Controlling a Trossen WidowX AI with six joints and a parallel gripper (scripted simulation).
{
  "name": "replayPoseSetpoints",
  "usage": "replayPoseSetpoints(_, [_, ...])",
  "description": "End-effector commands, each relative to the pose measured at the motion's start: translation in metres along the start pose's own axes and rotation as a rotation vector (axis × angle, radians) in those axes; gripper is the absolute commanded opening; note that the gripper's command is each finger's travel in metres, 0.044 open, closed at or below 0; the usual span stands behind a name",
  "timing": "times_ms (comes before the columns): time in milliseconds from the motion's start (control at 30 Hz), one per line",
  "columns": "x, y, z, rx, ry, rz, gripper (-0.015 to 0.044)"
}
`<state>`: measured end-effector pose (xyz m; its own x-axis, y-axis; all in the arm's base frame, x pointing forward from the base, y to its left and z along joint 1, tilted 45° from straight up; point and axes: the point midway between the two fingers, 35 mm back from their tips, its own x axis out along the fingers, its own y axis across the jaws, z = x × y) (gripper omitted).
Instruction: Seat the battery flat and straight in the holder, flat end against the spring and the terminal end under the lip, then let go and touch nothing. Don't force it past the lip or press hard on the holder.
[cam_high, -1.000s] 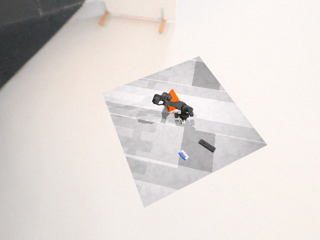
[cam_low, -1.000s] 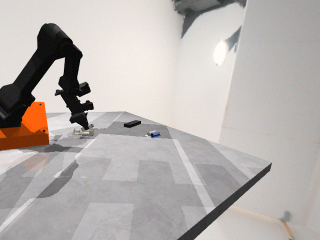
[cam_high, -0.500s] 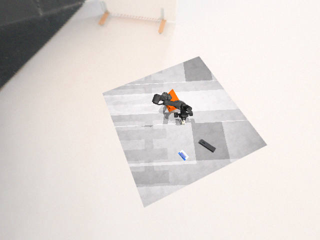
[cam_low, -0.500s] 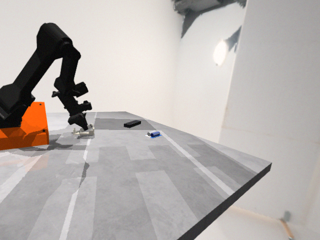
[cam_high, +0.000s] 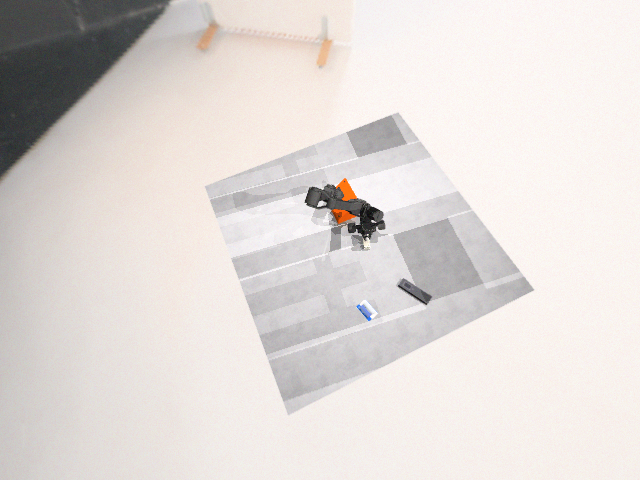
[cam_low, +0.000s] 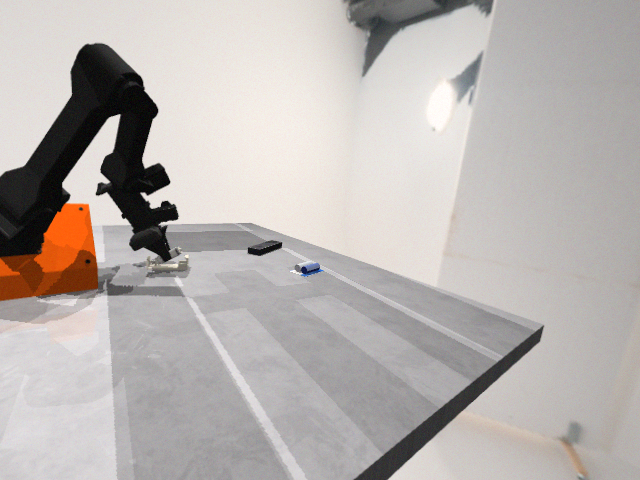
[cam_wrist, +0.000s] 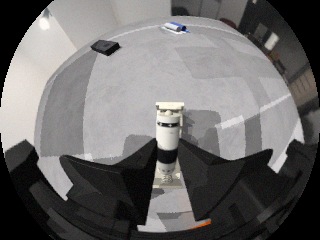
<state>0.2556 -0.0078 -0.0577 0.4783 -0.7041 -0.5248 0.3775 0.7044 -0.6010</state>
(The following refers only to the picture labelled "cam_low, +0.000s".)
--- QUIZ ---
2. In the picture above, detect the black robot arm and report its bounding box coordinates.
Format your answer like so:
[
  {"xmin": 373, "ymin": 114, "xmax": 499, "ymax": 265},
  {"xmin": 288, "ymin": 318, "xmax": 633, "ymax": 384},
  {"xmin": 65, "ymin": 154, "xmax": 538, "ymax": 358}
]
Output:
[{"xmin": 0, "ymin": 42, "xmax": 170, "ymax": 257}]

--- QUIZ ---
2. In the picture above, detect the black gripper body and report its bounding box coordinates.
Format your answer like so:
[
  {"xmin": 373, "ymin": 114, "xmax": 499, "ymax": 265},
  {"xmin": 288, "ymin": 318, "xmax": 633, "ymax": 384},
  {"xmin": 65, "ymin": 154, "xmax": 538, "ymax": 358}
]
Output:
[{"xmin": 120, "ymin": 199, "xmax": 162, "ymax": 251}]

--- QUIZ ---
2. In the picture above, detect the white and black cylinder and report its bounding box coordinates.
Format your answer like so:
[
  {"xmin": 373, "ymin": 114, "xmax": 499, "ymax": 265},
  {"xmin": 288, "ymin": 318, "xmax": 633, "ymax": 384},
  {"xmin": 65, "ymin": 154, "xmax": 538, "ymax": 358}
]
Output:
[{"xmin": 155, "ymin": 247, "xmax": 182, "ymax": 265}]

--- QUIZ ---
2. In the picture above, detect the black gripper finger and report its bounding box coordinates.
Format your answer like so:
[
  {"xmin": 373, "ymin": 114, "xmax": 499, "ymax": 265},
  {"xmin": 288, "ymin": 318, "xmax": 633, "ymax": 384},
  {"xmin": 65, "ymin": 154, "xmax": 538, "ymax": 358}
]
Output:
[
  {"xmin": 144, "ymin": 231, "xmax": 171, "ymax": 260},
  {"xmin": 160, "ymin": 225, "xmax": 171, "ymax": 251}
]

